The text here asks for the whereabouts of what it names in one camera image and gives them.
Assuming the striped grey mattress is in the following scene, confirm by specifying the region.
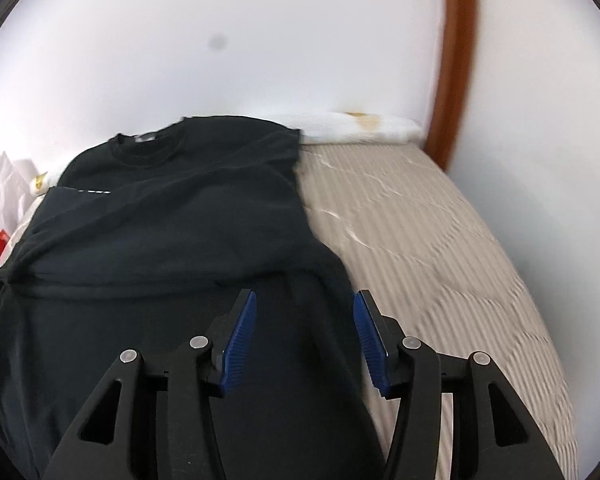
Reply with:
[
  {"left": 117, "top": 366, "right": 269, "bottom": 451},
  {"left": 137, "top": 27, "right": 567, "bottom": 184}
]
[{"left": 295, "top": 144, "right": 578, "bottom": 480}]

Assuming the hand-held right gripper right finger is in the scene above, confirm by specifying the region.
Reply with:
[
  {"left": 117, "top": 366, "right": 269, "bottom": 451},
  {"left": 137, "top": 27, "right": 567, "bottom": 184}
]
[{"left": 352, "top": 289, "right": 566, "bottom": 480}]

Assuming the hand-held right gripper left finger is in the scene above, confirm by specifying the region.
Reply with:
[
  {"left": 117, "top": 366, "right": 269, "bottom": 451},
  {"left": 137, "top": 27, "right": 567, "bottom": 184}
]
[{"left": 42, "top": 289, "right": 258, "bottom": 480}]

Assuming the brown wooden door frame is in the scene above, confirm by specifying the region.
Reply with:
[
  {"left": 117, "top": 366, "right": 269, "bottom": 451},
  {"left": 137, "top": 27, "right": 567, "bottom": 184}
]
[{"left": 422, "top": 0, "right": 481, "bottom": 171}]

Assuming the black sweatshirt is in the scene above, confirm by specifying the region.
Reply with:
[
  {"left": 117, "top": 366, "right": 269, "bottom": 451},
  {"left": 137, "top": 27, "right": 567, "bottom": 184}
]
[{"left": 0, "top": 116, "right": 386, "bottom": 480}]

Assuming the white plastic shopping bag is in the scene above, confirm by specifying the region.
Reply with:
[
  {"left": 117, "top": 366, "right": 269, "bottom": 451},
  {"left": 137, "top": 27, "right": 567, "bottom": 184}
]
[{"left": 0, "top": 152, "right": 38, "bottom": 241}]

